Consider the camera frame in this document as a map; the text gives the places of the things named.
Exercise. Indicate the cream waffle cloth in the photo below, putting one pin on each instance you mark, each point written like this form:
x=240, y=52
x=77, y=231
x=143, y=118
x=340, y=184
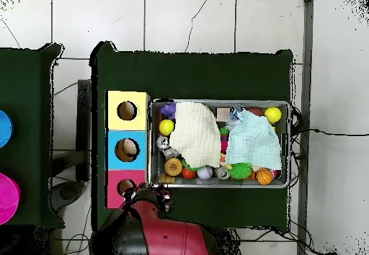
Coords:
x=196, y=134

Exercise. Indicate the green spiky ball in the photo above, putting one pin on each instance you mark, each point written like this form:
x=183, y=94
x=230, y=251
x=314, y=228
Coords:
x=240, y=171

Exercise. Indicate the white toy baseball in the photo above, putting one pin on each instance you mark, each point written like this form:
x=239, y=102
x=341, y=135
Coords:
x=204, y=172

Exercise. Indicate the yellow plastic ball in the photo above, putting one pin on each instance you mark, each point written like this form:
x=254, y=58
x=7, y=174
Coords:
x=166, y=127
x=272, y=114

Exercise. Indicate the orange toy basketball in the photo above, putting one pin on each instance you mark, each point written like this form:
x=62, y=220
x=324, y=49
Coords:
x=264, y=176

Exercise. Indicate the silver mesh bin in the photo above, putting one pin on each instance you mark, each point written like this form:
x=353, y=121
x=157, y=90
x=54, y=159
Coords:
x=219, y=182

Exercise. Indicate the clear plastic packet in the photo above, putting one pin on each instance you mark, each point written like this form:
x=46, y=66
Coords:
x=234, y=118

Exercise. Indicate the grey rounded floor base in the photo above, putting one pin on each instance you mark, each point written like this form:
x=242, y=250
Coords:
x=67, y=193

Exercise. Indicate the red toy tomato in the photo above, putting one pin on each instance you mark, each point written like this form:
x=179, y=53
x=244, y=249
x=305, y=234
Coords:
x=188, y=173

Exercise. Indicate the purple plastic toy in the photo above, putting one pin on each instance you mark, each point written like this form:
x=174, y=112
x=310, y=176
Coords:
x=168, y=110

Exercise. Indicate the dark green table cloth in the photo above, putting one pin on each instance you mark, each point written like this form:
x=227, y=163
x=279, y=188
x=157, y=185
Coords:
x=28, y=79
x=187, y=76

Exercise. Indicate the grey metal post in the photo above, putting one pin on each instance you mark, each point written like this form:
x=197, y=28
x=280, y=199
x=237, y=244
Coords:
x=307, y=50

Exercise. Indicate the blue round bowl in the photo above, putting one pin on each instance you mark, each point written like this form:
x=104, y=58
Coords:
x=5, y=129

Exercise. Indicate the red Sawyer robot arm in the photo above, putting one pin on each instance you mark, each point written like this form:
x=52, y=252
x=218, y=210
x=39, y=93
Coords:
x=173, y=237

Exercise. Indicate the wooden box with three holes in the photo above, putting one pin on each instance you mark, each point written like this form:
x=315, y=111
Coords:
x=112, y=151

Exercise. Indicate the magenta round bowl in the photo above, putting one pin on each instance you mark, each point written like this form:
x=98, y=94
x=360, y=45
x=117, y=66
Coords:
x=7, y=198

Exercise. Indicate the mint waffle cloth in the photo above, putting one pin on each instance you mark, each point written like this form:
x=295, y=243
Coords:
x=253, y=142

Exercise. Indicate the toy burger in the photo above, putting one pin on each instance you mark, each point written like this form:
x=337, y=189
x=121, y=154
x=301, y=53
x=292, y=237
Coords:
x=173, y=166

